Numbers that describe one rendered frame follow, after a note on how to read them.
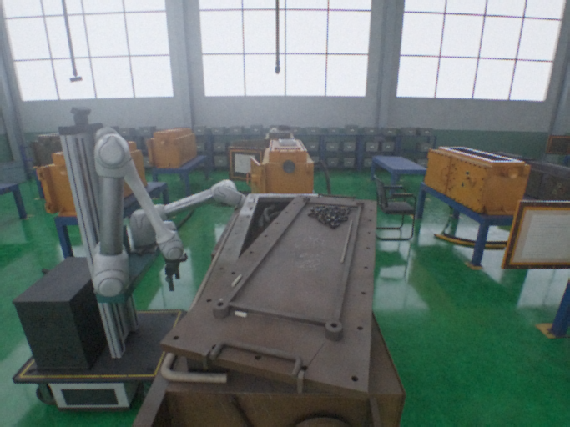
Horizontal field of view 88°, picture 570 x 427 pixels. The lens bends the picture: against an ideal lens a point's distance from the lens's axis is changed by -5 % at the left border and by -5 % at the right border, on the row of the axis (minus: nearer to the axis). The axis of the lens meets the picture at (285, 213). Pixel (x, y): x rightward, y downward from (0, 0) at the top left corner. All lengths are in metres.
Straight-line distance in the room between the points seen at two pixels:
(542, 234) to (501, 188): 1.63
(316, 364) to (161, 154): 6.69
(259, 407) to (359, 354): 0.28
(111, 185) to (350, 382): 1.25
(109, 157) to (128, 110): 9.87
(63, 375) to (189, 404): 1.66
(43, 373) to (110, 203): 1.35
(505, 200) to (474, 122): 7.56
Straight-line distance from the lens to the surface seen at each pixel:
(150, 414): 0.84
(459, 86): 11.77
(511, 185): 4.61
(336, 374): 0.69
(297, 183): 3.71
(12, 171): 10.70
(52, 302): 2.19
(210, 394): 0.85
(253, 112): 10.25
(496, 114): 12.39
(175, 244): 1.64
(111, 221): 1.59
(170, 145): 7.06
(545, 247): 3.07
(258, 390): 0.83
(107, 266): 1.64
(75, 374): 2.45
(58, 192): 4.59
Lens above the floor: 1.86
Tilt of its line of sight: 19 degrees down
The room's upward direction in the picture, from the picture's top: straight up
